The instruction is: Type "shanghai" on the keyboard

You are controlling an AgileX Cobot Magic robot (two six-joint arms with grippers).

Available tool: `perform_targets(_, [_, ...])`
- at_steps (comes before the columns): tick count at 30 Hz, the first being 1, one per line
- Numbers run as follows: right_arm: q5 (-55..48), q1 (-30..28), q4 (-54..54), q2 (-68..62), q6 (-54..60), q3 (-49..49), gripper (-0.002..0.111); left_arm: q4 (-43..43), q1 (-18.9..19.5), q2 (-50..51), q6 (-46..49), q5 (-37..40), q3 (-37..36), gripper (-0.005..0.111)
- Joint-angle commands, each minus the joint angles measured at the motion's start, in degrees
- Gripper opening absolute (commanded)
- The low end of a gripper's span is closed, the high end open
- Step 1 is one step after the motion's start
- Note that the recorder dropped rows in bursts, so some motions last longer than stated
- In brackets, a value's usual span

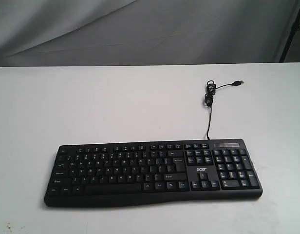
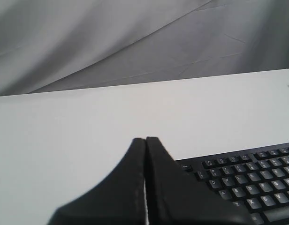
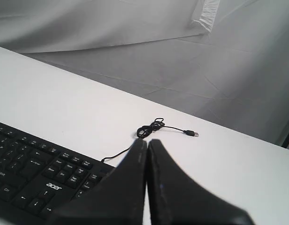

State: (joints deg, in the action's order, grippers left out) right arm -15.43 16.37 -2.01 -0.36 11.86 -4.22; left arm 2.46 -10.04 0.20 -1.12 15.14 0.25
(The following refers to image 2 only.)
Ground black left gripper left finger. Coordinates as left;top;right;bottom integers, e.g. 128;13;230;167
48;138;145;225

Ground black acer keyboard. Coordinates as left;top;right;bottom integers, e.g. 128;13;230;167
177;143;289;225

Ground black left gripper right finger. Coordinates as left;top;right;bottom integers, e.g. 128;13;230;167
145;137;254;225

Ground grey backdrop cloth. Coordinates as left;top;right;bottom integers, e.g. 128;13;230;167
0;0;289;96

